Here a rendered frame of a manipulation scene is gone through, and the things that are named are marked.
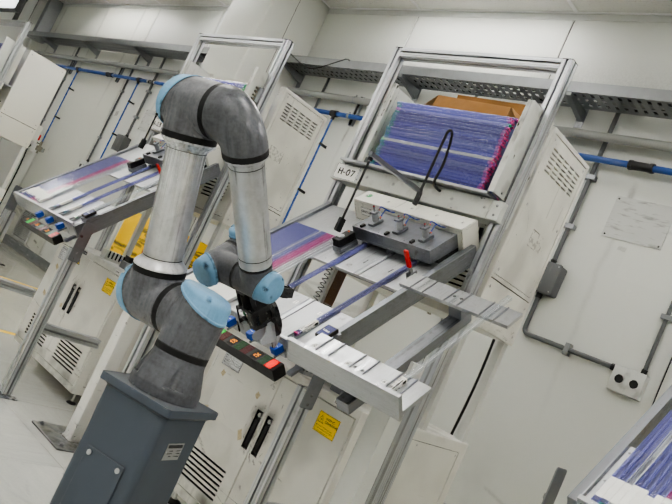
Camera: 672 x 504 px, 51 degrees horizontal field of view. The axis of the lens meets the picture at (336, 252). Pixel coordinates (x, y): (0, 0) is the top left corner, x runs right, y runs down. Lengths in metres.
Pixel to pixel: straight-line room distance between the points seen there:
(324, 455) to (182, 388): 0.80
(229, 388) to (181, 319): 1.07
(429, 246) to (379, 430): 0.66
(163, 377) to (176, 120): 0.51
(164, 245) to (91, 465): 0.46
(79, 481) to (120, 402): 0.17
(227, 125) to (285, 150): 2.13
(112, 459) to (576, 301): 2.69
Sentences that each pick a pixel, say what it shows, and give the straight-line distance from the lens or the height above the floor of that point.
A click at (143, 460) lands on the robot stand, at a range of 1.46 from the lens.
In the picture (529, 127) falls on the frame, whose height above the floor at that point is 1.63.
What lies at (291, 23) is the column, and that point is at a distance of 5.68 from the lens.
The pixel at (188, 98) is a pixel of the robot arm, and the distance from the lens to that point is 1.47.
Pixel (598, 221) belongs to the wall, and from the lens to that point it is 3.83.
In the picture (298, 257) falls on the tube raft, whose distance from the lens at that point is 2.34.
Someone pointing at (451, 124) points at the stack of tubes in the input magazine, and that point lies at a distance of 2.48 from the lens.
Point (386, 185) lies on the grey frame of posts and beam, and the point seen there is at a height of 1.33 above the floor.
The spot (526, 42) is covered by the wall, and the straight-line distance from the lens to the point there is 4.60.
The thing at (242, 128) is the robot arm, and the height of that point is 1.10.
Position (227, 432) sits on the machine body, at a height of 0.33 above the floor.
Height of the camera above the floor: 0.85
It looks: 4 degrees up
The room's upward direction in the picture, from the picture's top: 25 degrees clockwise
